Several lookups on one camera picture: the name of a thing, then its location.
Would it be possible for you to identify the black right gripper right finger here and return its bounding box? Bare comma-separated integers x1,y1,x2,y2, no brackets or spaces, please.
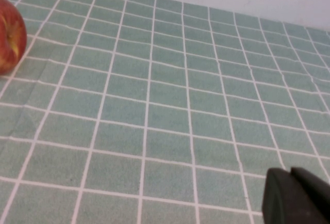
290,166,330,224

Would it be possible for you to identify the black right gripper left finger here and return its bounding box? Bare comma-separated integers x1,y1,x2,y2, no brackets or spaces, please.
261,167,323,224

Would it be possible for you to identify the green checked tablecloth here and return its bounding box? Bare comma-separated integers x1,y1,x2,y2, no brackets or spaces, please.
0,0,330,224

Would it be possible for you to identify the dull red apple with sticker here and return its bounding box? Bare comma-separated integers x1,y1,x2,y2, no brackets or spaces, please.
0,0,28,75

